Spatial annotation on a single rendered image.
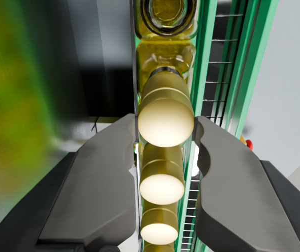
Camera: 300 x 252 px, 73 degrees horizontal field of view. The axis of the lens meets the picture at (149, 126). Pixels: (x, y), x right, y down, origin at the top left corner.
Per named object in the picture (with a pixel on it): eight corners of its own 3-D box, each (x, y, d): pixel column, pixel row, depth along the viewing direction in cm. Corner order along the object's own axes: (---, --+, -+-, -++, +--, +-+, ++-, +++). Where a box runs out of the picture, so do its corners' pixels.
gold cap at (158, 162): (142, 135, 18) (136, 172, 14) (183, 137, 17) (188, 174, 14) (142, 166, 20) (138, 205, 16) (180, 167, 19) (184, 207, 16)
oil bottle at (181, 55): (148, 23, 34) (130, 48, 16) (182, 23, 34) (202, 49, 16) (148, 57, 37) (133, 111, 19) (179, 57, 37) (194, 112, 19)
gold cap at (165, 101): (141, 71, 15) (133, 95, 11) (191, 72, 14) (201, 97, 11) (141, 114, 16) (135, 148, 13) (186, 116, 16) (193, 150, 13)
